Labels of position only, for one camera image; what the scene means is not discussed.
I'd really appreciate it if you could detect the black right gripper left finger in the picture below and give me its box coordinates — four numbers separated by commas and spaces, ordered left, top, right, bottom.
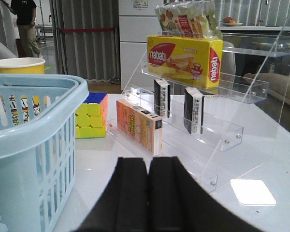
78, 157, 147, 232

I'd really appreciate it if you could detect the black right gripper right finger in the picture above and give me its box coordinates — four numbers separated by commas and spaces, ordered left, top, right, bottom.
148, 157, 259, 232

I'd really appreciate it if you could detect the black tissue pack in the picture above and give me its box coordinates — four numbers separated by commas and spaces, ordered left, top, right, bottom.
184, 87, 204, 135
154, 79, 171, 117

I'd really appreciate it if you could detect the light blue plastic basket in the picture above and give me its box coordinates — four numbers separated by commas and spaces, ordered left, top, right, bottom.
0, 73, 88, 232

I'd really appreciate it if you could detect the orange snack box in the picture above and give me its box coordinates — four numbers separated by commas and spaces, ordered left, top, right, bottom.
116, 99, 162, 155

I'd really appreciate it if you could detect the multicolour puzzle cube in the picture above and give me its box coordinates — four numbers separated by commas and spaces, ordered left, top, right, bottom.
75, 92, 108, 138

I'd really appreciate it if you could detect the clear acrylic display shelf right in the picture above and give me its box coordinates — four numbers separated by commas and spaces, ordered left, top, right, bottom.
107, 3, 290, 193

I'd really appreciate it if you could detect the yellow nabati wafer box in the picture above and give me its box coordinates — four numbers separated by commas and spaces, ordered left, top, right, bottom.
147, 35, 223, 89

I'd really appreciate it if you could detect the yellow snack bag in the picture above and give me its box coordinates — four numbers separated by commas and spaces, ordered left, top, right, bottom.
155, 0, 223, 40

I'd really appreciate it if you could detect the red barrier belt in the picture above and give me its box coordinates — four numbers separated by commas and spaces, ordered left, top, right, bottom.
59, 28, 115, 33

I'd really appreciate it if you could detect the white fridge cabinet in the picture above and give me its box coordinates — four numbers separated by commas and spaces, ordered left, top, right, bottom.
118, 0, 166, 89

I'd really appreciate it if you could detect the plate of fruit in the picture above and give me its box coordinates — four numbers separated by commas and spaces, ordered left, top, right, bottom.
222, 16, 243, 27

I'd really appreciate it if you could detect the person in black shirt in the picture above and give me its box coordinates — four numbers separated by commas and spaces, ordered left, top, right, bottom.
1, 0, 43, 58

